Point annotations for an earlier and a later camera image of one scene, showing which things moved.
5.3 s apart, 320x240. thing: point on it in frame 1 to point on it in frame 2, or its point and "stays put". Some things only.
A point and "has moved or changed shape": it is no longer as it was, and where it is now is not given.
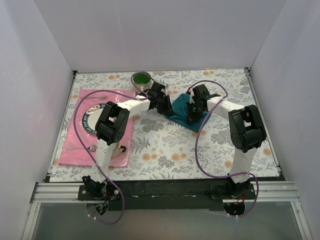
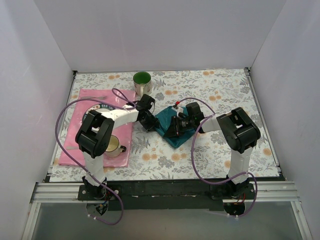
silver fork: x=100 y=97 stays put
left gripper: x=163 y=106 to x=149 y=121
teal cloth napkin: x=180 y=116 has moved or changed shape
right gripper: x=193 y=113 to x=175 y=125
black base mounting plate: x=166 y=195 stays put
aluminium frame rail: x=276 y=193 stays put
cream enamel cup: x=117 y=149 stays put
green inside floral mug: x=142 y=80 stays put
